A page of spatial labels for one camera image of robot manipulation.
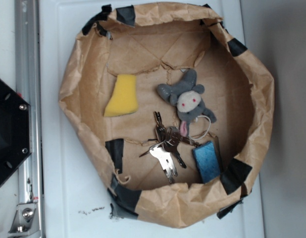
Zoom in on silver key bunch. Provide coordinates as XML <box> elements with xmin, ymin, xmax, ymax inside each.
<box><xmin>141</xmin><ymin>112</ymin><xmax>201</xmax><ymax>184</ymax></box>

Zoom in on yellow sponge piece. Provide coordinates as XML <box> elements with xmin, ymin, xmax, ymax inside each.
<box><xmin>104</xmin><ymin>74</ymin><xmax>139</xmax><ymax>117</ymax></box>

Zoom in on grey plush mouse toy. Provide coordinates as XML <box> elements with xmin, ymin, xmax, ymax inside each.
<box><xmin>157</xmin><ymin>69</ymin><xmax>217</xmax><ymax>136</ymax></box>

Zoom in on blue sponge block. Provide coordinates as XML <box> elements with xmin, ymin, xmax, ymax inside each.
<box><xmin>193</xmin><ymin>141</ymin><xmax>221</xmax><ymax>183</ymax></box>

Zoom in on brown paper bag bin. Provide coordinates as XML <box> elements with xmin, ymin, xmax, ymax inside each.
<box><xmin>59</xmin><ymin>2</ymin><xmax>274</xmax><ymax>228</ymax></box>

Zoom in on aluminium extrusion rail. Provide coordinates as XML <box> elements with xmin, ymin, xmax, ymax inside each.
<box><xmin>15</xmin><ymin>0</ymin><xmax>45</xmax><ymax>238</ymax></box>

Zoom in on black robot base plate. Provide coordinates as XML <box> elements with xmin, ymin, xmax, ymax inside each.
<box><xmin>0</xmin><ymin>79</ymin><xmax>31</xmax><ymax>187</ymax></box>

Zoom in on metal corner bracket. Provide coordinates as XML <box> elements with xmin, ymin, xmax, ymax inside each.
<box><xmin>8</xmin><ymin>203</ymin><xmax>40</xmax><ymax>237</ymax></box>

